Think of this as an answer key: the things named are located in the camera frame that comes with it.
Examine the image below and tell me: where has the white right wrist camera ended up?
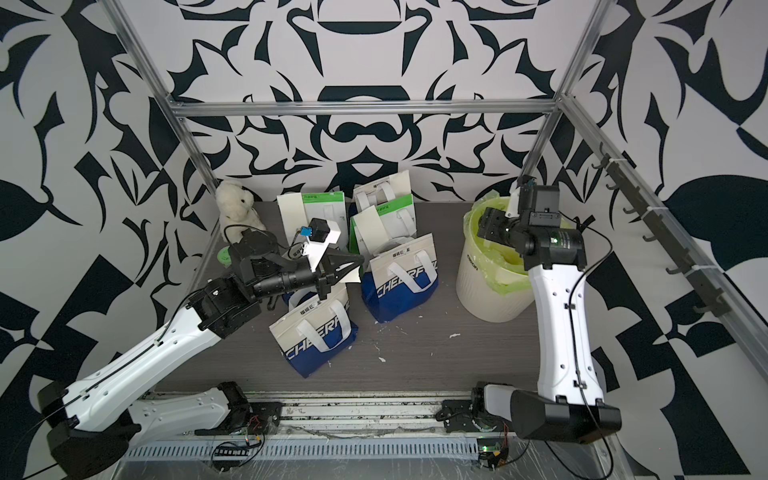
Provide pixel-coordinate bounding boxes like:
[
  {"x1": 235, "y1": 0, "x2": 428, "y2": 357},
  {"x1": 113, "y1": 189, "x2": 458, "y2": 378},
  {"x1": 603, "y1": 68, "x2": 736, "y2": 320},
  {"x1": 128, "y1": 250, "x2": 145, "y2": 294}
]
[{"x1": 505, "y1": 175, "x2": 532, "y2": 218}]

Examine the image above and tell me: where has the green round lid jar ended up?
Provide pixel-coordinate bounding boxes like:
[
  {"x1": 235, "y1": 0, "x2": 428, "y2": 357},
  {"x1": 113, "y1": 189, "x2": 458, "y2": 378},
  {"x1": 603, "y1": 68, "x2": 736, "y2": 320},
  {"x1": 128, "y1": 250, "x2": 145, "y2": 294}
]
[{"x1": 217, "y1": 247, "x2": 232, "y2": 267}]

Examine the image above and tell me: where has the blue white takeout bag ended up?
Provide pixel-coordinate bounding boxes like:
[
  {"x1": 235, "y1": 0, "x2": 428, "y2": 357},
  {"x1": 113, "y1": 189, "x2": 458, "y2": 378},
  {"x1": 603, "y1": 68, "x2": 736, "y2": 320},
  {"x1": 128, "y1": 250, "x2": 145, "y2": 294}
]
[
  {"x1": 269, "y1": 284, "x2": 358, "y2": 378},
  {"x1": 282, "y1": 284, "x2": 349, "y2": 311},
  {"x1": 352, "y1": 171, "x2": 411, "y2": 212},
  {"x1": 361, "y1": 233, "x2": 439, "y2": 323}
]

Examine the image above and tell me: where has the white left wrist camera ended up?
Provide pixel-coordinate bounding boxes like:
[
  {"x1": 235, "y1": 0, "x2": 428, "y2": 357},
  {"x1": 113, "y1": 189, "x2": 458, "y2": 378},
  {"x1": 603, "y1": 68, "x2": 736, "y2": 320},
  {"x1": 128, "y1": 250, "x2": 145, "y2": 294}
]
[{"x1": 300, "y1": 218, "x2": 341, "y2": 271}]

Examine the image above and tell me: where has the white plush bear toy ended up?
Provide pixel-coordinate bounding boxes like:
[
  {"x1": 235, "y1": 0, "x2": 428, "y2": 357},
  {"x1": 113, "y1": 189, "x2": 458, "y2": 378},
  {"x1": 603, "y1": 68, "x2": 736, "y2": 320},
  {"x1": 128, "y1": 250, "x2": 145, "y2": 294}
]
[{"x1": 215, "y1": 181, "x2": 267, "y2": 244}]

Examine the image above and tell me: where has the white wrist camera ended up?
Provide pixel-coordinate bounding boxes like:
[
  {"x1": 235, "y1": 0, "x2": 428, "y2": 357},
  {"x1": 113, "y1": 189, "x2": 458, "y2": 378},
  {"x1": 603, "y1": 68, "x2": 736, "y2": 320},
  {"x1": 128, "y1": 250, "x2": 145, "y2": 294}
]
[
  {"x1": 300, "y1": 218, "x2": 341, "y2": 271},
  {"x1": 505, "y1": 175, "x2": 532, "y2": 218}
]

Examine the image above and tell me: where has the cream ribbed trash bin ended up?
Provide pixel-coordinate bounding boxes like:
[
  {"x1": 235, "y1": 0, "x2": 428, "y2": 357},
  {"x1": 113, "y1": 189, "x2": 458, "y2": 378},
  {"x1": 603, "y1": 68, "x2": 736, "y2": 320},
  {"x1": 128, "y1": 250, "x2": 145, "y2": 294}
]
[{"x1": 455, "y1": 209, "x2": 535, "y2": 324}]

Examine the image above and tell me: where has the white receipt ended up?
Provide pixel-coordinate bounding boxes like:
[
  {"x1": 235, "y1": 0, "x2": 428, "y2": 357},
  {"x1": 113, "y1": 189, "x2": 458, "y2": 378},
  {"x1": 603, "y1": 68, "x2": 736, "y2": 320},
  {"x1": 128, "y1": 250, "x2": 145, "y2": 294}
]
[
  {"x1": 342, "y1": 266, "x2": 364, "y2": 283},
  {"x1": 277, "y1": 193, "x2": 309, "y2": 245},
  {"x1": 352, "y1": 206, "x2": 391, "y2": 260}
]

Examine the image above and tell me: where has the green white right takeout bag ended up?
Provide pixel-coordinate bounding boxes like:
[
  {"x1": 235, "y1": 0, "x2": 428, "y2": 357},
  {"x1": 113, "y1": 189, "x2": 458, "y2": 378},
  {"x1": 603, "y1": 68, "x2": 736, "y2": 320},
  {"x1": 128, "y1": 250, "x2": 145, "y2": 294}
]
[{"x1": 348, "y1": 194, "x2": 417, "y2": 261}]

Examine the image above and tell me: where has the grey wall hook rail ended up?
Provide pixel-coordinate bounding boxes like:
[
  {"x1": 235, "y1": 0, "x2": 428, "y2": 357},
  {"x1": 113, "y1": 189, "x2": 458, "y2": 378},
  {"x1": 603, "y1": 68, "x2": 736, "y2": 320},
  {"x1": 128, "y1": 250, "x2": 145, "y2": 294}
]
[{"x1": 594, "y1": 151, "x2": 732, "y2": 317}]

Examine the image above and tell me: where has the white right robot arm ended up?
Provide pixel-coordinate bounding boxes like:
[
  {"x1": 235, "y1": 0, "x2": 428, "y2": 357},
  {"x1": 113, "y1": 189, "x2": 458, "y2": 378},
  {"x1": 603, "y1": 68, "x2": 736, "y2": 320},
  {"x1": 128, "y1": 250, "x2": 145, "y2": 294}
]
[{"x1": 465, "y1": 184, "x2": 622, "y2": 444}]

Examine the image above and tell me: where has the green white left takeout bag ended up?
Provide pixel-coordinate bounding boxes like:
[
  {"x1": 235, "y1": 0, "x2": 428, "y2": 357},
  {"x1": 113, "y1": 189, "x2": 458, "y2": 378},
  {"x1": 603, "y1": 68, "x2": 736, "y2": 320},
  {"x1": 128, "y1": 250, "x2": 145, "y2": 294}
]
[{"x1": 301, "y1": 191, "x2": 348, "y2": 248}]

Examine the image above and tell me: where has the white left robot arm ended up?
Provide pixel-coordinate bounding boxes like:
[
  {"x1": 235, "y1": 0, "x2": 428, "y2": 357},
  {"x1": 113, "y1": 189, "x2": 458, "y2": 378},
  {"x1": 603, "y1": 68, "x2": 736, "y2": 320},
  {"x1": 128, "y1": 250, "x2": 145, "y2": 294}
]
[{"x1": 38, "y1": 221, "x2": 364, "y2": 479}]

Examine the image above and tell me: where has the blue white front takeout bag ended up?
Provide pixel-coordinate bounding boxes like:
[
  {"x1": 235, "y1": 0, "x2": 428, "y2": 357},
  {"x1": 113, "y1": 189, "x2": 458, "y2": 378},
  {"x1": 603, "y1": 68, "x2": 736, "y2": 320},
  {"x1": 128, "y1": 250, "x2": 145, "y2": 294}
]
[{"x1": 269, "y1": 284, "x2": 358, "y2": 378}]

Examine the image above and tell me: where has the green white takeout bag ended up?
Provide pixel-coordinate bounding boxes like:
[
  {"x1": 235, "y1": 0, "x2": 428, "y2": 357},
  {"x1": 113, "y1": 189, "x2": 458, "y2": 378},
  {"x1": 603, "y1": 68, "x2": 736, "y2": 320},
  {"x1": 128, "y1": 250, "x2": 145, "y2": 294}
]
[
  {"x1": 301, "y1": 191, "x2": 348, "y2": 248},
  {"x1": 348, "y1": 194, "x2": 417, "y2": 261}
]

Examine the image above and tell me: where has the green plastic bin liner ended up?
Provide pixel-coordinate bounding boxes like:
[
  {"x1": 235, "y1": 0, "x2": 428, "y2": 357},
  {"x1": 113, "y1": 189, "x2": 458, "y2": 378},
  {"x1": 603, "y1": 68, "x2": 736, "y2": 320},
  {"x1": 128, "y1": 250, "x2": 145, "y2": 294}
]
[{"x1": 463, "y1": 191, "x2": 532, "y2": 296}]

